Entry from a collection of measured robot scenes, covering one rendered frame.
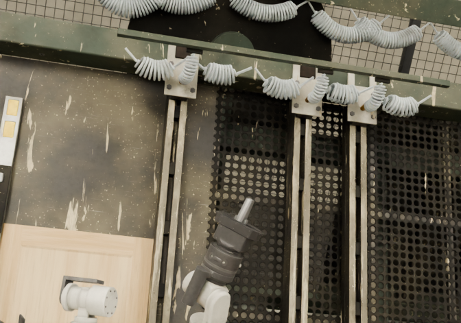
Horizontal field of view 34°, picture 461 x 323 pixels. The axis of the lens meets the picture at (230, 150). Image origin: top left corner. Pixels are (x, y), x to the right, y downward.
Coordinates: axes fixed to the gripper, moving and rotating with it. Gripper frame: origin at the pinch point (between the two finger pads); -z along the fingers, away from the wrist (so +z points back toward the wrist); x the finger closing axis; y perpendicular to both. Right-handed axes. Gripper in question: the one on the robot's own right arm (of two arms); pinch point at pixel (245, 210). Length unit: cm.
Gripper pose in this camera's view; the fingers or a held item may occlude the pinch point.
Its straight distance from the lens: 185.5
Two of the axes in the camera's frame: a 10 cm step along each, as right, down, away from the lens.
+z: -4.1, 9.1, 1.0
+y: 3.4, 0.5, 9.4
